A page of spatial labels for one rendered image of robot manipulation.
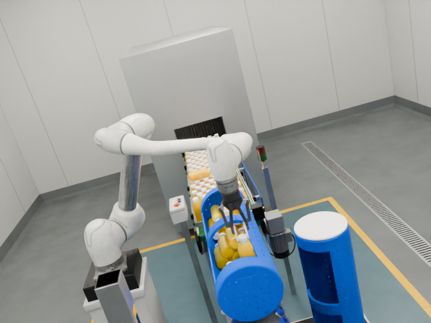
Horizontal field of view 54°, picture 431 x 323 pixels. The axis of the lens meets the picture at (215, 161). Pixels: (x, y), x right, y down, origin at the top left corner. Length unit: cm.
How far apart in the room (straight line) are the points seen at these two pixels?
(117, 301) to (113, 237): 125
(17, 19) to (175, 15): 224
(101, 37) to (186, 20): 127
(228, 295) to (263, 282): 15
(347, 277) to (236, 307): 73
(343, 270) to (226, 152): 102
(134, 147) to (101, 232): 58
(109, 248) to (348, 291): 127
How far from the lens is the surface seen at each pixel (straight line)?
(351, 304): 248
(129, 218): 233
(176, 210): 274
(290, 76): 691
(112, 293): 105
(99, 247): 227
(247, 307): 189
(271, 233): 287
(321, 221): 234
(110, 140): 192
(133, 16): 661
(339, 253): 227
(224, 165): 163
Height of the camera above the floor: 222
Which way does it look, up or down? 20 degrees down
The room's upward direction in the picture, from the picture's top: 15 degrees counter-clockwise
